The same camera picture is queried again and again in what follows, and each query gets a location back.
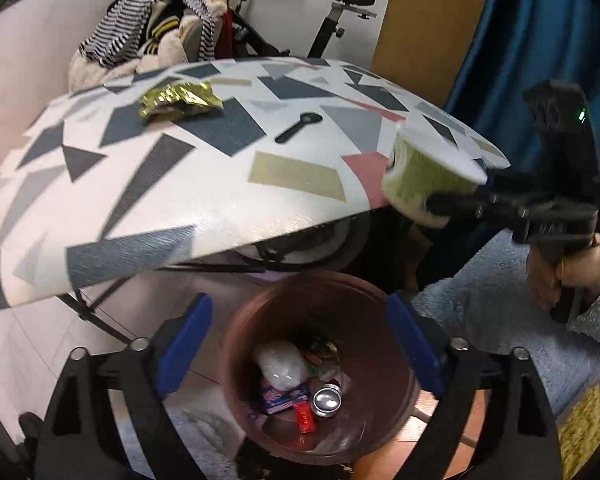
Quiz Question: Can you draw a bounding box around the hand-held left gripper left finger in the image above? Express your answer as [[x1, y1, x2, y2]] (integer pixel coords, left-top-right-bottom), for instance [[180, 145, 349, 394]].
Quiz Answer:
[[32, 292, 214, 480]]

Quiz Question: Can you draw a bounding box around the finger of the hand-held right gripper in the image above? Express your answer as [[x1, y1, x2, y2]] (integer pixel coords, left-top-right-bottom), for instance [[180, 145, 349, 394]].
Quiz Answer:
[[425, 191, 518, 223], [482, 171, 548, 202]]

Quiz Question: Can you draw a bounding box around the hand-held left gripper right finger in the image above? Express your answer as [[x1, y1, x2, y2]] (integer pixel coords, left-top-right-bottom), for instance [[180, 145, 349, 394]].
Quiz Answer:
[[385, 291, 566, 480]]

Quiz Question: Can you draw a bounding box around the brown trash bin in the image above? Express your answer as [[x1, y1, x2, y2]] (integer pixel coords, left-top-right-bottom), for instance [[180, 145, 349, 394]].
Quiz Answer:
[[222, 271, 422, 466]]

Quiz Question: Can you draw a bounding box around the green instant noodle cup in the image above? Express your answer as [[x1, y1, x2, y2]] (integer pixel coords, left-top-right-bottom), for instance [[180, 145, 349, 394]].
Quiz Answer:
[[382, 127, 488, 226]]

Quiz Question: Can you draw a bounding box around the green-print plastic bag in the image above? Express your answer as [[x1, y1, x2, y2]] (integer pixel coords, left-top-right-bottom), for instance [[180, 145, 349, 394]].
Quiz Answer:
[[305, 336, 342, 368]]

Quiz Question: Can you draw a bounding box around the white plastic bag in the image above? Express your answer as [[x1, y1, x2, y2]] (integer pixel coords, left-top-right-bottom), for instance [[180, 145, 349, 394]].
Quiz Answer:
[[252, 340, 308, 391]]

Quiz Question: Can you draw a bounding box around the red toothpick container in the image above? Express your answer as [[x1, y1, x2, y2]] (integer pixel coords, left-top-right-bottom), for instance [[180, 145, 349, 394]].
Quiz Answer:
[[295, 401, 317, 433]]

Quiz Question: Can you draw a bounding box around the person's right hand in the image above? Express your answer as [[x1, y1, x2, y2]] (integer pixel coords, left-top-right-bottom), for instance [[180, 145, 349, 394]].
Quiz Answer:
[[527, 235, 600, 311]]

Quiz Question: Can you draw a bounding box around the person's light blue fleece robe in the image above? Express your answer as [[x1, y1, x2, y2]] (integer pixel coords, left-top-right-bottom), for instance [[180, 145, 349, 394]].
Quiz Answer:
[[410, 230, 600, 480]]

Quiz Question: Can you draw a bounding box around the blue-purple snack packet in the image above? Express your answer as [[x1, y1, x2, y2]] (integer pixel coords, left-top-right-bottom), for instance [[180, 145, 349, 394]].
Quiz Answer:
[[247, 380, 311, 428]]

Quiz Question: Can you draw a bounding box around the blue curtain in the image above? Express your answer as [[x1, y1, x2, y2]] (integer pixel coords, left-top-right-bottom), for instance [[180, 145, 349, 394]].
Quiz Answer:
[[442, 0, 600, 201]]

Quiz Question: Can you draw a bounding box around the geometric patterned table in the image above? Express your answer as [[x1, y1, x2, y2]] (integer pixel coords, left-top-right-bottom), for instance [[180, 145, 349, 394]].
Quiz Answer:
[[0, 57, 511, 316]]

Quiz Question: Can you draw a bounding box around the black plastic spoon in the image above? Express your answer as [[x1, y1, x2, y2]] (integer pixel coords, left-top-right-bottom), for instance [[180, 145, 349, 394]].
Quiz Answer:
[[275, 111, 324, 143]]

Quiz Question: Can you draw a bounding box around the wooden door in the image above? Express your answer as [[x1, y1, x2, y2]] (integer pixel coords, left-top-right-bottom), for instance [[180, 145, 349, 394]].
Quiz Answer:
[[370, 0, 498, 106]]

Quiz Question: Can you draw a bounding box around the black exercise bike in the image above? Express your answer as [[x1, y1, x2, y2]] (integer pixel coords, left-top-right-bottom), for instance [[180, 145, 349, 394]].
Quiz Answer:
[[200, 0, 378, 61]]

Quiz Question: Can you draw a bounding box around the gold foil wrapper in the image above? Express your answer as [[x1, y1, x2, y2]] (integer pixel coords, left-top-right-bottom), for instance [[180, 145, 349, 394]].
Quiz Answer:
[[139, 80, 224, 122]]

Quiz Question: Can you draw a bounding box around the red scarf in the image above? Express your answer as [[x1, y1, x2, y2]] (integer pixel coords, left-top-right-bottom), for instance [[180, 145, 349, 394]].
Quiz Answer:
[[222, 10, 236, 56]]

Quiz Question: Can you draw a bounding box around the striped clothes pile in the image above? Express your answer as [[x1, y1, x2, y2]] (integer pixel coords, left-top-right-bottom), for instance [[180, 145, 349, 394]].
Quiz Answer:
[[69, 2, 231, 92]]

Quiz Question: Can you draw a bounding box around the black-white striped shirt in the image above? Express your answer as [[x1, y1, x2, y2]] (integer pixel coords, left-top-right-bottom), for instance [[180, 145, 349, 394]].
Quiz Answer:
[[78, 0, 218, 68]]

